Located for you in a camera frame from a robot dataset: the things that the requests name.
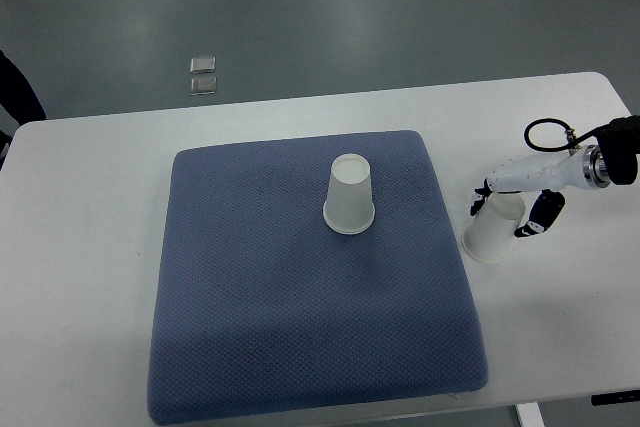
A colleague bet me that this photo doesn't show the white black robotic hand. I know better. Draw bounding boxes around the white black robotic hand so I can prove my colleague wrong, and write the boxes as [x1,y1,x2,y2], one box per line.
[470,145,611,238]

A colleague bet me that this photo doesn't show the white paper cup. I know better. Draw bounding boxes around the white paper cup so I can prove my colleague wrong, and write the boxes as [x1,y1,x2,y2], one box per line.
[462,193,525,264]
[323,153,375,235]

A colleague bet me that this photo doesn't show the black table control panel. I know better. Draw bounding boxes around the black table control panel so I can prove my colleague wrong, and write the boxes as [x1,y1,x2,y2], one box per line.
[591,389,640,406]

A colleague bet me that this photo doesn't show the white paper cup on cushion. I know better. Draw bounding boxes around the white paper cup on cushion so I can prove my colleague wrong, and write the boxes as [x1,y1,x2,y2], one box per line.
[323,153,375,235]

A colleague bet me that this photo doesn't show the white table leg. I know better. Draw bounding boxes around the white table leg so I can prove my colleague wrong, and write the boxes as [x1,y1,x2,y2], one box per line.
[515,402,545,427]

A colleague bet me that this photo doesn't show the blue textured cushion mat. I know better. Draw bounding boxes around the blue textured cushion mat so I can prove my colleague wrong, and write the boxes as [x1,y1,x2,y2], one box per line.
[147,130,488,425]

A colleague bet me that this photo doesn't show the upper metal floor plate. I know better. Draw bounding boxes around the upper metal floor plate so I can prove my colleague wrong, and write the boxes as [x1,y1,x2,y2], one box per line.
[190,55,216,74]

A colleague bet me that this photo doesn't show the person in dark trousers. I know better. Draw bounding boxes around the person in dark trousers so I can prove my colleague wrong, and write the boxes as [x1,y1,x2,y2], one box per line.
[0,52,47,126]

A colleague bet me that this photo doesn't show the black cable loop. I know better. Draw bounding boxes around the black cable loop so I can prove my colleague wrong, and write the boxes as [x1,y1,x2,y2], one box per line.
[523,118,609,160]

